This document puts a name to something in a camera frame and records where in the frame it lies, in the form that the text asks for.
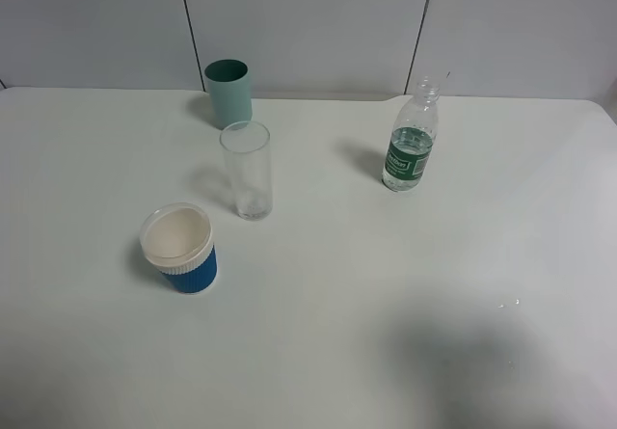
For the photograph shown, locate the teal green cup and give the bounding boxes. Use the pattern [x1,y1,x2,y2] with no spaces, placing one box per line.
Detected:
[204,59,253,129]

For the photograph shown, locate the blue white ribbed cup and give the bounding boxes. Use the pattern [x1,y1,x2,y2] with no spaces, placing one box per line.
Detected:
[139,202,218,294]

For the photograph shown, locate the clear bottle green label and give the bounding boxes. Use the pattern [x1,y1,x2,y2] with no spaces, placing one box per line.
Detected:
[382,77,440,192]

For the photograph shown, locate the tall clear glass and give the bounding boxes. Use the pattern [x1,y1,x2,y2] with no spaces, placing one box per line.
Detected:
[220,121,273,221]

